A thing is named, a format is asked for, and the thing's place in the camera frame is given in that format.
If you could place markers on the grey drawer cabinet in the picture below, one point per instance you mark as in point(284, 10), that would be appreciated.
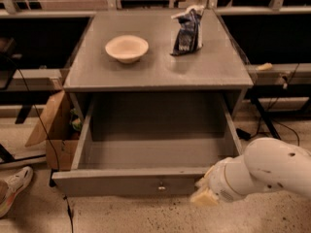
point(217, 66)

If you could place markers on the white bowl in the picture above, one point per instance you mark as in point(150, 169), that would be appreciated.
point(127, 48)

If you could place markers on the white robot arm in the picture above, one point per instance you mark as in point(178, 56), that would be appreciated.
point(266, 165)

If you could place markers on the white sneaker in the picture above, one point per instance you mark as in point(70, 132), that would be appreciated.
point(12, 186)

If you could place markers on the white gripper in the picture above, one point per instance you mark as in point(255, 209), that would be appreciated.
point(220, 181)

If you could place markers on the yellow foam scrap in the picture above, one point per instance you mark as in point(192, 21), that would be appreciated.
point(265, 66)

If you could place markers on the grey top drawer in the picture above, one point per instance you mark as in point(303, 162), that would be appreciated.
point(132, 142)

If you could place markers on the cardboard box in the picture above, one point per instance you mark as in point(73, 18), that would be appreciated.
point(54, 128)

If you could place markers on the blue white snack bag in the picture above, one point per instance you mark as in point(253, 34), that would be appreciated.
point(189, 37)

